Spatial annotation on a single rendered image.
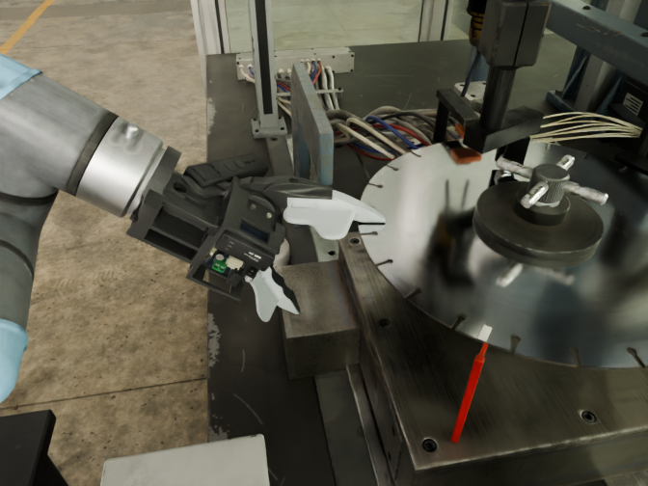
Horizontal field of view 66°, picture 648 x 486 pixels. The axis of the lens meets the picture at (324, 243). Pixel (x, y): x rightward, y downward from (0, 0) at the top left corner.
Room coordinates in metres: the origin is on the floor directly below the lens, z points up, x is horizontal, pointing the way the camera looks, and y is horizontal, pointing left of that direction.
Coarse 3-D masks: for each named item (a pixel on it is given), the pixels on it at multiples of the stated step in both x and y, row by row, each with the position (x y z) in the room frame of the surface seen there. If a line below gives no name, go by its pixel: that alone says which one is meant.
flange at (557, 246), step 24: (504, 192) 0.41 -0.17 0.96; (480, 216) 0.37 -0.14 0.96; (504, 216) 0.37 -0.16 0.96; (528, 216) 0.36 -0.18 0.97; (552, 216) 0.35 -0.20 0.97; (576, 216) 0.37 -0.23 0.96; (600, 216) 0.37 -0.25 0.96; (504, 240) 0.34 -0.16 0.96; (528, 240) 0.33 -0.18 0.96; (552, 240) 0.33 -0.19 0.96; (576, 240) 0.33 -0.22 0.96
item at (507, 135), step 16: (496, 80) 0.43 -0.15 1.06; (512, 80) 0.43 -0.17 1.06; (496, 96) 0.43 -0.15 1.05; (496, 112) 0.43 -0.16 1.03; (512, 112) 0.47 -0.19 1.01; (528, 112) 0.47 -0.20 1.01; (480, 128) 0.43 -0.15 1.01; (496, 128) 0.43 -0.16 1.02; (512, 128) 0.44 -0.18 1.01; (528, 128) 0.45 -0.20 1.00; (464, 144) 0.44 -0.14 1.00; (480, 144) 0.42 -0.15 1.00; (496, 144) 0.43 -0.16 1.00; (512, 144) 0.45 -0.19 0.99; (528, 144) 0.45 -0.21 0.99; (496, 160) 0.47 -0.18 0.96; (512, 160) 0.45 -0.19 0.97
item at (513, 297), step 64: (384, 192) 0.42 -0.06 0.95; (448, 192) 0.42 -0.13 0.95; (640, 192) 0.42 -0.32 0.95; (384, 256) 0.32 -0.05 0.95; (448, 256) 0.32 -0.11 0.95; (512, 256) 0.32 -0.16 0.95; (640, 256) 0.32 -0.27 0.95; (448, 320) 0.25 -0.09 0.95; (512, 320) 0.25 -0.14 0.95; (576, 320) 0.25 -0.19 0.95; (640, 320) 0.25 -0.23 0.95
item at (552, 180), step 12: (564, 156) 0.41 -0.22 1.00; (504, 168) 0.40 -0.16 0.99; (516, 168) 0.39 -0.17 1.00; (528, 168) 0.39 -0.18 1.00; (540, 168) 0.38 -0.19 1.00; (552, 168) 0.38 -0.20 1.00; (564, 168) 0.39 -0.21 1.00; (540, 180) 0.37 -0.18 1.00; (552, 180) 0.36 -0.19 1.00; (564, 180) 0.36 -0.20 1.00; (528, 192) 0.35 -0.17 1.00; (540, 192) 0.35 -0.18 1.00; (552, 192) 0.36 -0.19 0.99; (576, 192) 0.35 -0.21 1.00; (588, 192) 0.35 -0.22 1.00; (600, 192) 0.35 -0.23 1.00; (528, 204) 0.34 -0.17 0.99; (540, 204) 0.36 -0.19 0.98; (552, 204) 0.36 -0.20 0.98
